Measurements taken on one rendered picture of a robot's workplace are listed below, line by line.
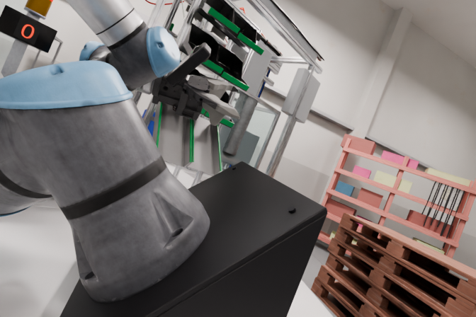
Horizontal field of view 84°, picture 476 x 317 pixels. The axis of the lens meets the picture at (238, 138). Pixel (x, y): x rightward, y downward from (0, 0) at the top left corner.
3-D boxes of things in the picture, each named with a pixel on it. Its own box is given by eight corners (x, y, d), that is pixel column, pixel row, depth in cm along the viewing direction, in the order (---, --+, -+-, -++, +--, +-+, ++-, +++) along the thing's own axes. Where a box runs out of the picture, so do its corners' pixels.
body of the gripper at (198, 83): (202, 107, 69) (156, 92, 66) (212, 78, 65) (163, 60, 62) (199, 122, 63) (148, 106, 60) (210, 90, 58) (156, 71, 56)
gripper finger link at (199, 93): (223, 107, 60) (195, 88, 63) (226, 101, 59) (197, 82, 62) (210, 112, 56) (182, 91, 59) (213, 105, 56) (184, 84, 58)
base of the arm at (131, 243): (214, 255, 25) (168, 165, 24) (63, 330, 24) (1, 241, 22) (207, 199, 40) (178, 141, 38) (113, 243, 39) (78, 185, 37)
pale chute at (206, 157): (214, 175, 104) (222, 170, 102) (185, 167, 97) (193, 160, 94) (212, 122, 121) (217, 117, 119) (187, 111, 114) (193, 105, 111)
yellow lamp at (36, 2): (46, 17, 75) (53, 1, 75) (25, 6, 71) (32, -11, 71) (44, 18, 78) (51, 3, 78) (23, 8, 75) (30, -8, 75)
